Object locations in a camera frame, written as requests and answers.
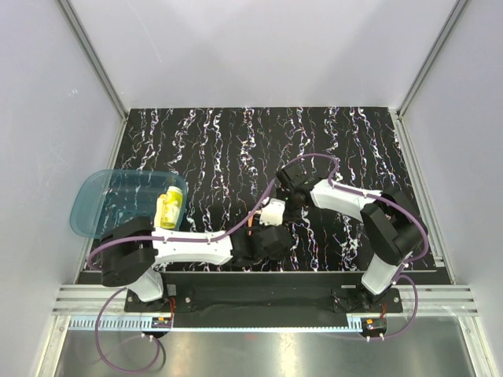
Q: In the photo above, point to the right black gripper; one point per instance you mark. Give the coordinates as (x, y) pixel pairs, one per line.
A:
(291, 217)

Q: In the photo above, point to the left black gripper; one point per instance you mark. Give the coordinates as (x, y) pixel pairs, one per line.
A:
(258, 227)

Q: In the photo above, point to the yellow white patterned towel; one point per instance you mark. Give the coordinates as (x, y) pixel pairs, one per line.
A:
(169, 208)

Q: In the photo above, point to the blue transparent plastic bin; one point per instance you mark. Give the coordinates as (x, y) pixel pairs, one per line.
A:
(110, 198)

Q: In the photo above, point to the orange blue dotted towel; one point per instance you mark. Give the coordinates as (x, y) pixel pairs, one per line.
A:
(253, 220)

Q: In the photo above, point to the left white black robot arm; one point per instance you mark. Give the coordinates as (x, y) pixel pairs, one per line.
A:
(129, 252)

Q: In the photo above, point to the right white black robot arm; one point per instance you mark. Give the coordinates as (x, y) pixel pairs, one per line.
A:
(394, 230)

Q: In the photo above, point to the black marble pattern mat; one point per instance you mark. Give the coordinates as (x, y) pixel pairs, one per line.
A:
(227, 156)

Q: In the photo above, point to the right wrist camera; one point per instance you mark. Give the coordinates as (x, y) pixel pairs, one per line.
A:
(293, 178)

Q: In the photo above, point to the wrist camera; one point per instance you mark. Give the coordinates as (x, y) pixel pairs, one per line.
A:
(293, 178)
(272, 212)

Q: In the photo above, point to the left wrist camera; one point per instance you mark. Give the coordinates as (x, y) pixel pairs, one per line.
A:
(272, 212)

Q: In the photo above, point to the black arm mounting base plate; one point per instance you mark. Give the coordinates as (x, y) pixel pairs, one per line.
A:
(339, 292)

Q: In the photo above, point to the grey slotted cable duct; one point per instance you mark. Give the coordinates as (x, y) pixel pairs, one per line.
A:
(183, 323)

